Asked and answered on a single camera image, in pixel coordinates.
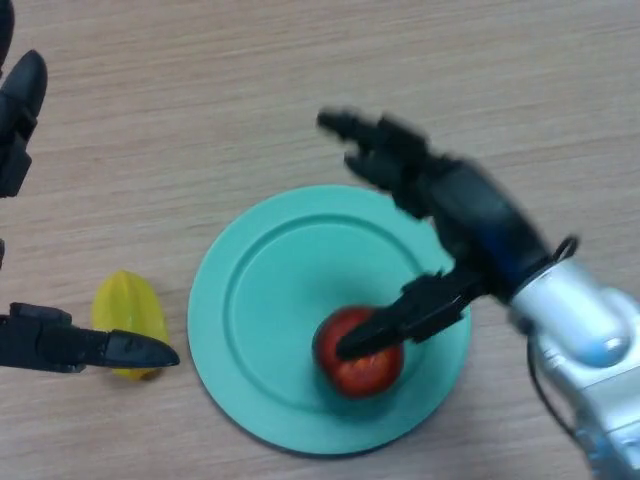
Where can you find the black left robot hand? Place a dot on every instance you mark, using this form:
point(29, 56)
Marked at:
point(15, 130)

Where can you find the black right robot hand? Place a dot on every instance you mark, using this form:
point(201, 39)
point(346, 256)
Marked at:
point(465, 220)

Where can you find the red apple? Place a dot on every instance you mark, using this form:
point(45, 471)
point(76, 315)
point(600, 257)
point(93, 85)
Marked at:
point(362, 372)

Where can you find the green round plate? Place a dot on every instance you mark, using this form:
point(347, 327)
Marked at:
point(280, 320)

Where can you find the yellow starfruit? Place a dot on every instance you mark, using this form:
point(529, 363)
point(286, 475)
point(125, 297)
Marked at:
point(127, 305)

